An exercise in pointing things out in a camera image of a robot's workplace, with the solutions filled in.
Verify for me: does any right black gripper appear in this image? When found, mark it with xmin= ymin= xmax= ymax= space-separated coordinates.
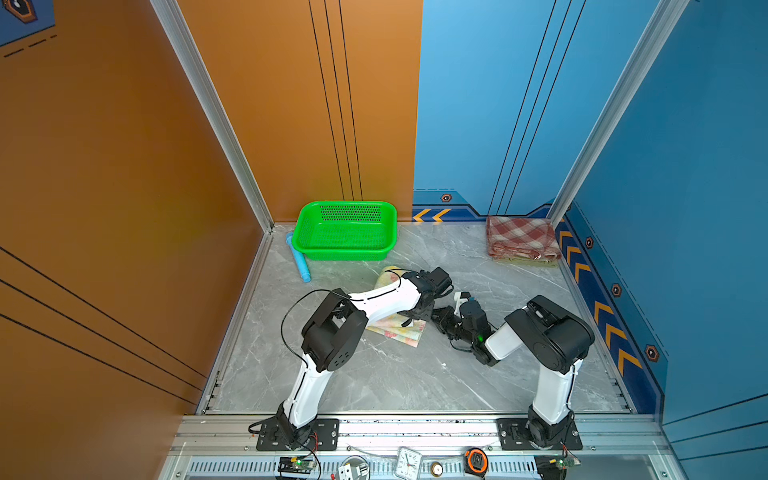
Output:
xmin=430 ymin=308 xmax=476 ymax=349

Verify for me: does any red plaid skirt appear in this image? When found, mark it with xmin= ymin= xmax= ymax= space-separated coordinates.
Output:
xmin=486 ymin=216 xmax=562 ymax=261

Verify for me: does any green plastic basket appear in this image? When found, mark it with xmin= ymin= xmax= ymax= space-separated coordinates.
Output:
xmin=292 ymin=201 xmax=398 ymax=261

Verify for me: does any olive green skirt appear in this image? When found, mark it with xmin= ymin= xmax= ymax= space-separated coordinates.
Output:
xmin=495 ymin=256 xmax=559 ymax=268

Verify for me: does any white square clock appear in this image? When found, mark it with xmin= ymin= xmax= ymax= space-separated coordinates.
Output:
xmin=394 ymin=447 xmax=422 ymax=480

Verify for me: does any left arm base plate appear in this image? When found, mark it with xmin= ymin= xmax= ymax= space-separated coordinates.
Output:
xmin=249 ymin=416 xmax=340 ymax=452

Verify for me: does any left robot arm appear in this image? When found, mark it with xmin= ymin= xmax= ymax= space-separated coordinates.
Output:
xmin=275 ymin=267 xmax=452 ymax=447

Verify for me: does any orange black tape measure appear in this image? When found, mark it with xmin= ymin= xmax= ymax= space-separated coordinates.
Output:
xmin=462 ymin=447 xmax=489 ymax=479

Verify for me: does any right small circuit board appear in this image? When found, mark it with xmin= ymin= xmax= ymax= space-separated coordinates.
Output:
xmin=550 ymin=456 xmax=581 ymax=471

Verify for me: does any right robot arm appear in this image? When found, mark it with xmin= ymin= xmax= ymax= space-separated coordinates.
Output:
xmin=431 ymin=292 xmax=595 ymax=452

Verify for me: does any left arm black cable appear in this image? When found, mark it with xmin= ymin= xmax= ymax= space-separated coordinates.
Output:
xmin=280 ymin=289 xmax=352 ymax=367

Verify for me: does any white power plug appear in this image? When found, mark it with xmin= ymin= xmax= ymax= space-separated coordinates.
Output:
xmin=336 ymin=456 xmax=371 ymax=480

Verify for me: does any light blue tube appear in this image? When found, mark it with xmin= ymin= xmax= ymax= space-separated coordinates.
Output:
xmin=286 ymin=232 xmax=312 ymax=283

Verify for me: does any cream yellow cloth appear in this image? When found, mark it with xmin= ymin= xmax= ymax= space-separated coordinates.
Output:
xmin=367 ymin=266 xmax=426 ymax=348

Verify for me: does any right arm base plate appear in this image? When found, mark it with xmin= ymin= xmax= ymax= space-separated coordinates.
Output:
xmin=496 ymin=416 xmax=583 ymax=451

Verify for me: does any green circuit board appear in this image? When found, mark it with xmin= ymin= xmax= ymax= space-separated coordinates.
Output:
xmin=276 ymin=456 xmax=319 ymax=480

